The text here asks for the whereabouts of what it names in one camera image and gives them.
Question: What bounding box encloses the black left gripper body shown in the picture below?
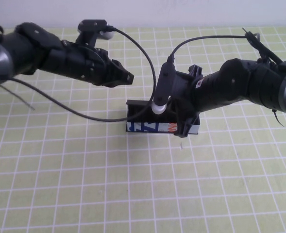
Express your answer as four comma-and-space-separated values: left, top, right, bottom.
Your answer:
49, 40, 119, 88

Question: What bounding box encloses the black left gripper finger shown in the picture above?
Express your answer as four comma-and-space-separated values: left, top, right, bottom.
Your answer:
113, 59, 135, 83
104, 72, 134, 88

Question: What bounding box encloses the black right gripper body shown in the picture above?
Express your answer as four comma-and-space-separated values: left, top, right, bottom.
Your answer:
173, 64, 225, 139

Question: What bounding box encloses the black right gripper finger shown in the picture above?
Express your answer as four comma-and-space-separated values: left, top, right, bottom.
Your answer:
168, 97, 179, 111
170, 110, 182, 128

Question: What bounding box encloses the black glasses case printed side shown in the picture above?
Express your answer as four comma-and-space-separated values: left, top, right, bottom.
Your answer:
125, 99, 202, 135

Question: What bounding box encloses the green white-grid tablecloth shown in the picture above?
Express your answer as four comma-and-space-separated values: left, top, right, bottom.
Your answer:
0, 26, 286, 233

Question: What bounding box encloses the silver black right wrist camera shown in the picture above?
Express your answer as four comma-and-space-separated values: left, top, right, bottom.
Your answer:
151, 63, 177, 115

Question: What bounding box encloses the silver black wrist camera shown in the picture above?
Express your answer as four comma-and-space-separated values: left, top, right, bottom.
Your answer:
151, 63, 177, 115
78, 19, 115, 41

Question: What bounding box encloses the black left camera bracket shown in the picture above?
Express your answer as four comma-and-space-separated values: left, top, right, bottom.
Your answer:
76, 31, 99, 50

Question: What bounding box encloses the black camera bracket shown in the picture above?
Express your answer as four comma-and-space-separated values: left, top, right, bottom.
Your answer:
76, 31, 99, 50
174, 70, 193, 82

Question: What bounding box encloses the black right camera bracket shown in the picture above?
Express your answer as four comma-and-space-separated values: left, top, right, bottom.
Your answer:
174, 70, 193, 82

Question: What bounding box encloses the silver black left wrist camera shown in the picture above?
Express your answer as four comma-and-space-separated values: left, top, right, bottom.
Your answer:
78, 19, 115, 41

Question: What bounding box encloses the black right camera cable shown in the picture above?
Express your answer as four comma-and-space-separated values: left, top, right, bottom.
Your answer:
167, 27, 286, 71

